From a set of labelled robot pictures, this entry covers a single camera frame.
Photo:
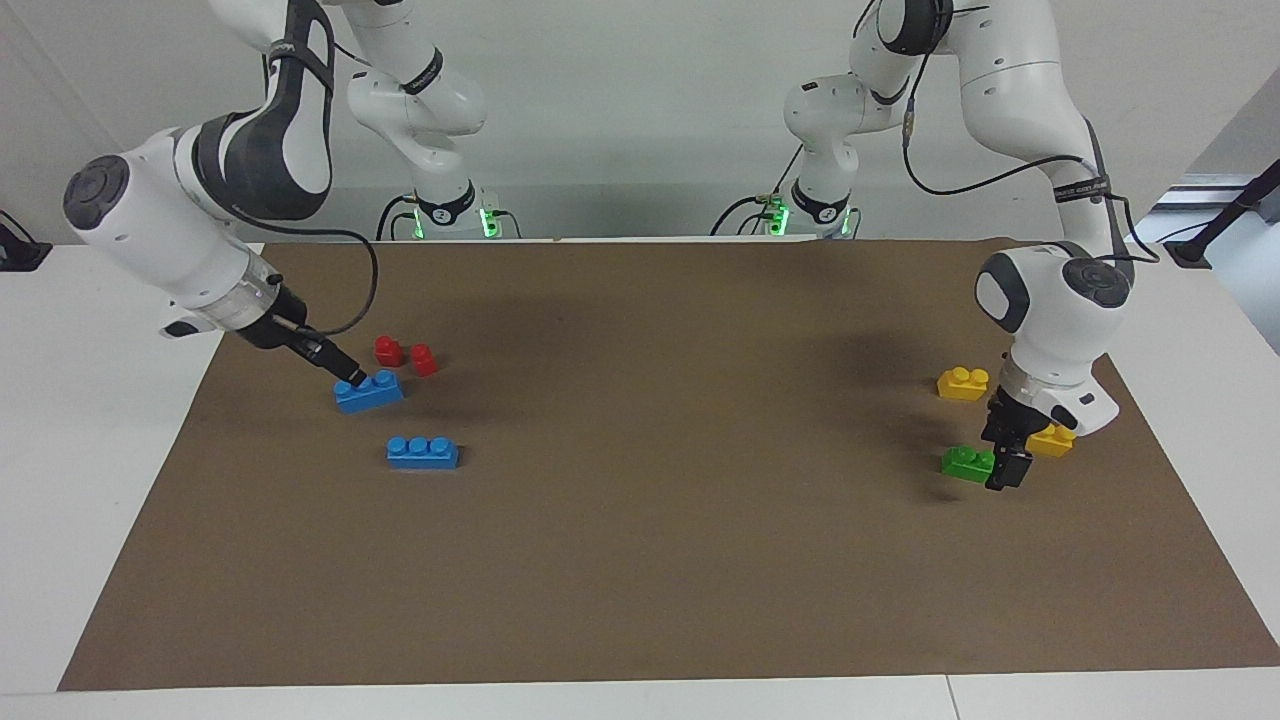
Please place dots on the green two-stud toy block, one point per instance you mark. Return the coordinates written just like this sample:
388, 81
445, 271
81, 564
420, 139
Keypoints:
965, 467

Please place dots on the black stand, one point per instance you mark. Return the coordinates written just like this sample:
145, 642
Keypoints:
1230, 215
20, 255

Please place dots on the red one-stud toy block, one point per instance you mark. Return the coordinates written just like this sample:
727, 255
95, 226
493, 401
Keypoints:
424, 362
388, 352

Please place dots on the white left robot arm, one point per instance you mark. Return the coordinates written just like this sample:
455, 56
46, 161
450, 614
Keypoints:
1010, 80

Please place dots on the blue three-stud toy block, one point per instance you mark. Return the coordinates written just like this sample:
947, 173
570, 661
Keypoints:
422, 455
375, 395

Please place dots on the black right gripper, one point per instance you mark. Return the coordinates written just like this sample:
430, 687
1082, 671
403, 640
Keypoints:
275, 320

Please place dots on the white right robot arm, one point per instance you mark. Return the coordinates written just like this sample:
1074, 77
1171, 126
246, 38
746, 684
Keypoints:
180, 230

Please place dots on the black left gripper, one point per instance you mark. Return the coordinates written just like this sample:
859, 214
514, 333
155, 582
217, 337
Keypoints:
1005, 425

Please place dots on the brown table mat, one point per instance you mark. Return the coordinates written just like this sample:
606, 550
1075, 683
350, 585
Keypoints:
650, 550

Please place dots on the yellow two-stud toy block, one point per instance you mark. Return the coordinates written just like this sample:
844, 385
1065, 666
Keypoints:
963, 385
1052, 443

